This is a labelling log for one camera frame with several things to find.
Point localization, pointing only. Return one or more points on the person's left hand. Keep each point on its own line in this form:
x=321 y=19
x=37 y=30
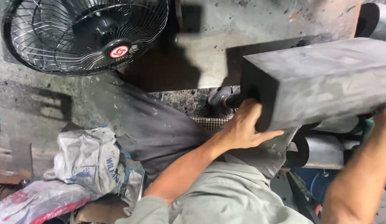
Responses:
x=242 y=130

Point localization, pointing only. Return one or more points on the person's right hand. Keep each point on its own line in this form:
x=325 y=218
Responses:
x=385 y=116

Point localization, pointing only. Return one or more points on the large grey rectangular block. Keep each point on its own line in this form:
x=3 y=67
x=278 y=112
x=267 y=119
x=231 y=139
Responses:
x=320 y=81

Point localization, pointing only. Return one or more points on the person's grey-green shirt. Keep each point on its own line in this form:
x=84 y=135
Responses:
x=224 y=196

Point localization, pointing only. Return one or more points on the grey metal cylinder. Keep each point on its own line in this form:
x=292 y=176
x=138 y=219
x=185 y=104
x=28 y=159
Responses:
x=323 y=151

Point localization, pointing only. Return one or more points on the blue plastic drum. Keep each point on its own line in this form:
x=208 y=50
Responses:
x=317 y=183

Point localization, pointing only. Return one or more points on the grey metal pipe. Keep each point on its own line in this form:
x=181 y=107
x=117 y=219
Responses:
x=375 y=20

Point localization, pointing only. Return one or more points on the white printed sack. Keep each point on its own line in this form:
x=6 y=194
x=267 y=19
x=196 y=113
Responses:
x=87 y=161

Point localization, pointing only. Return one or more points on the brown cardboard piece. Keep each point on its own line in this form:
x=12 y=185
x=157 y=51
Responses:
x=101 y=211

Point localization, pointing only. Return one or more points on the white sack with red print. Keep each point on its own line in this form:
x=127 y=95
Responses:
x=37 y=202

